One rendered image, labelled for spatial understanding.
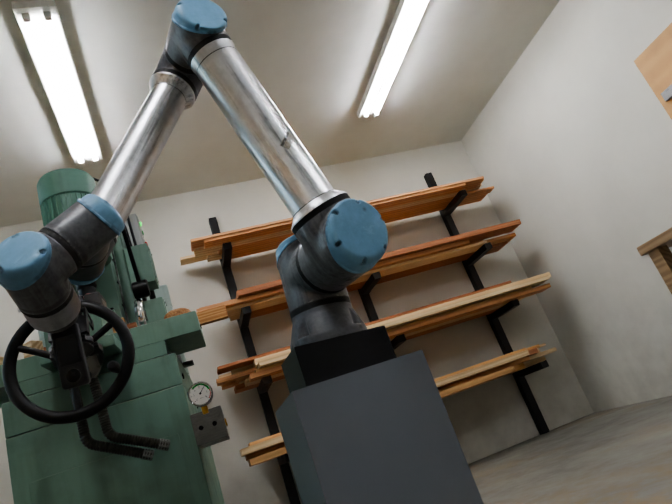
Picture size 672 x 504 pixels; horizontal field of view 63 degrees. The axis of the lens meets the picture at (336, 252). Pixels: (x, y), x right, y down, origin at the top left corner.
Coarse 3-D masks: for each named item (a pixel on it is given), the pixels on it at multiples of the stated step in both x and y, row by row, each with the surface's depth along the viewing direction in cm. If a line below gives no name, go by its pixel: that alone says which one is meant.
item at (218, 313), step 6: (222, 306) 172; (198, 312) 170; (204, 312) 170; (210, 312) 170; (216, 312) 171; (222, 312) 171; (198, 318) 169; (204, 318) 169; (210, 318) 170; (216, 318) 170; (222, 318) 171; (204, 324) 170
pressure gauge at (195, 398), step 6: (192, 384) 140; (198, 384) 141; (192, 390) 140; (198, 390) 140; (204, 390) 140; (210, 390) 140; (192, 396) 139; (198, 396) 140; (204, 396) 140; (210, 396) 140; (192, 402) 138; (198, 402) 139; (204, 402) 139; (204, 408) 140
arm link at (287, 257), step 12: (288, 240) 131; (276, 252) 134; (288, 252) 130; (288, 264) 129; (288, 276) 129; (300, 276) 124; (288, 288) 130; (300, 288) 127; (312, 288) 125; (288, 300) 130; (300, 300) 127; (312, 300) 126
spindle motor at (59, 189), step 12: (72, 168) 176; (48, 180) 172; (60, 180) 172; (72, 180) 173; (84, 180) 176; (48, 192) 171; (60, 192) 170; (72, 192) 172; (84, 192) 174; (48, 204) 170; (60, 204) 169; (72, 204) 170; (48, 216) 170; (108, 264) 178
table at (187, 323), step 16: (160, 320) 152; (176, 320) 152; (192, 320) 153; (112, 336) 139; (144, 336) 149; (160, 336) 150; (176, 336) 151; (192, 336) 156; (112, 352) 144; (176, 352) 166; (0, 368) 141; (16, 368) 142; (32, 368) 142; (48, 368) 138; (0, 384) 140; (0, 400) 150
